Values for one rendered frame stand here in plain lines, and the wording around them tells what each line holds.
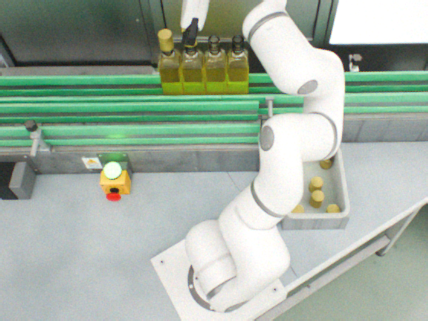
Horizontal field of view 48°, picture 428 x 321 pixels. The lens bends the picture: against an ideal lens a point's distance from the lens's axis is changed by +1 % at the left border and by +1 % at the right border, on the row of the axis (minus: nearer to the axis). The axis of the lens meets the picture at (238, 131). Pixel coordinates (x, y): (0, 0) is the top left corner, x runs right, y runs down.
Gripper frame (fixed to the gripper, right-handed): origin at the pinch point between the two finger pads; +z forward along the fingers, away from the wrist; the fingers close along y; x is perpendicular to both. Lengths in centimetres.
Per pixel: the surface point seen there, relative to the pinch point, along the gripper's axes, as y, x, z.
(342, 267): 26, 74, 81
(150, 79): -3.0, -6.9, 23.7
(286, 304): 39, 53, 86
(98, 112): 6.4, -19.3, 30.0
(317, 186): 23, 41, 26
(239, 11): -13.0, 12.9, 2.3
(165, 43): 1.6, -5.1, 3.5
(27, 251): 39, -32, 52
